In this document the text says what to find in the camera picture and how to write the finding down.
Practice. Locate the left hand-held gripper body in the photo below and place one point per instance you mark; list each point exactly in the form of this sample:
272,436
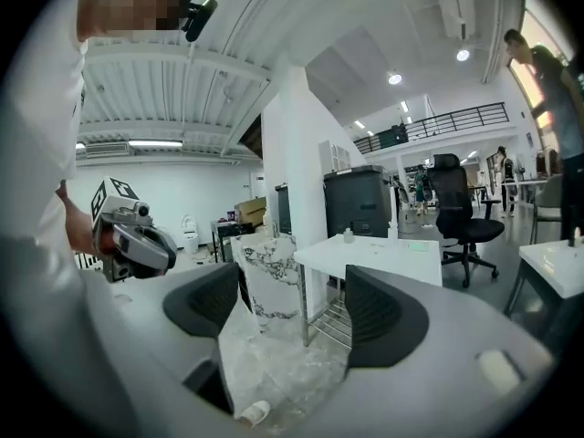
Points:
132,244

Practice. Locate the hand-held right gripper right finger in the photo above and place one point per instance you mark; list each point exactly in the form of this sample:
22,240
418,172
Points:
383,326

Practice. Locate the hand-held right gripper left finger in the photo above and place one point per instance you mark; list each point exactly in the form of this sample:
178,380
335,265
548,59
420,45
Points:
205,304

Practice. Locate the person's left forearm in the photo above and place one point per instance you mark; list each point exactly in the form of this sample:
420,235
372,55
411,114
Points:
76,226

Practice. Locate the marble pattern sink basin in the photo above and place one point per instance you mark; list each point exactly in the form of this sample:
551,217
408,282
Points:
269,281

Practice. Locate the white ceramic washboard sink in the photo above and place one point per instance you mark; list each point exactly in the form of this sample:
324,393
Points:
388,257

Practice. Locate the metal rack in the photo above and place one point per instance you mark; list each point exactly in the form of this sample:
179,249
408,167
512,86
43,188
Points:
330,322

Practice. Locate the white toilet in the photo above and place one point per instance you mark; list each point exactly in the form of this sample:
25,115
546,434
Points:
190,233

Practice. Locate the cardboard box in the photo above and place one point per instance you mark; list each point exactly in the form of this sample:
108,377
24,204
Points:
251,209

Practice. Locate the person's white shoe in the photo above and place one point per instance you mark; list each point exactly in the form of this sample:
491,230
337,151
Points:
255,413

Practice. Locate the black cabinet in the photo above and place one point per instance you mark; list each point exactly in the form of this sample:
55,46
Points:
356,199
284,208

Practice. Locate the person's white shirt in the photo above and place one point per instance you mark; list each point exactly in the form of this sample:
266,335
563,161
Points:
41,130

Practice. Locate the black office chair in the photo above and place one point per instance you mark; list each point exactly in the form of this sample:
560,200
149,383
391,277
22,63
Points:
456,190

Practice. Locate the grey chair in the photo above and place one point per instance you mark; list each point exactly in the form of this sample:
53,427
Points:
549,199

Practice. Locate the black balcony railing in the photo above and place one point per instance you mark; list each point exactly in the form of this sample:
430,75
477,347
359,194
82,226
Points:
456,121

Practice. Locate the person's head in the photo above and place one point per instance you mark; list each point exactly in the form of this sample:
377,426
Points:
123,3

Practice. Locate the black frame table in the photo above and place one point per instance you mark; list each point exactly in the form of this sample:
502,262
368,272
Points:
228,233

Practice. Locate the black head-mounted camera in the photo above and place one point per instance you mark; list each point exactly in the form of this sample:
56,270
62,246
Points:
201,16

